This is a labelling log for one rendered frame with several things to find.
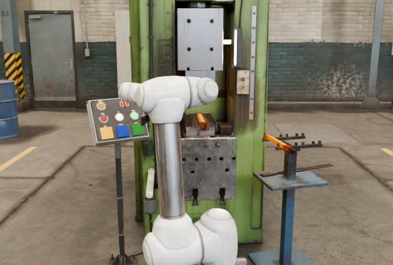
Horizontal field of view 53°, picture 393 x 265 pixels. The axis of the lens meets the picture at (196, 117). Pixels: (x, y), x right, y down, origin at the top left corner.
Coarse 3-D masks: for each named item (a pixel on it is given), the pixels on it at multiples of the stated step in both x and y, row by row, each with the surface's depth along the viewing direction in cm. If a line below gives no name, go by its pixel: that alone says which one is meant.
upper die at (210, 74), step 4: (184, 72) 272; (188, 72) 260; (192, 72) 260; (196, 72) 261; (200, 72) 261; (204, 72) 261; (208, 72) 261; (212, 72) 261; (184, 76) 272; (188, 76) 261; (192, 76) 261; (196, 76) 261; (200, 76) 261; (204, 76) 262; (208, 76) 262; (212, 76) 262
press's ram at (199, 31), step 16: (176, 16) 273; (192, 16) 253; (208, 16) 254; (176, 32) 279; (192, 32) 255; (208, 32) 256; (176, 48) 285; (192, 48) 257; (208, 48) 258; (176, 64) 292; (192, 64) 259; (208, 64) 260
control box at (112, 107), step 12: (96, 108) 242; (108, 108) 246; (120, 108) 249; (132, 108) 253; (96, 120) 240; (108, 120) 243; (120, 120) 246; (132, 120) 250; (96, 132) 237; (144, 132) 251; (96, 144) 238; (108, 144) 245
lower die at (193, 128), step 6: (192, 114) 307; (204, 114) 305; (192, 120) 285; (198, 120) 280; (186, 126) 269; (192, 126) 268; (198, 126) 268; (210, 126) 269; (186, 132) 268; (192, 132) 269; (198, 132) 269; (204, 132) 269; (210, 132) 270
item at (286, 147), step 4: (268, 136) 258; (272, 136) 258; (272, 140) 253; (276, 140) 248; (280, 144) 241; (284, 144) 239; (284, 148) 234; (288, 148) 231; (292, 148) 230; (288, 152) 231; (292, 152) 228
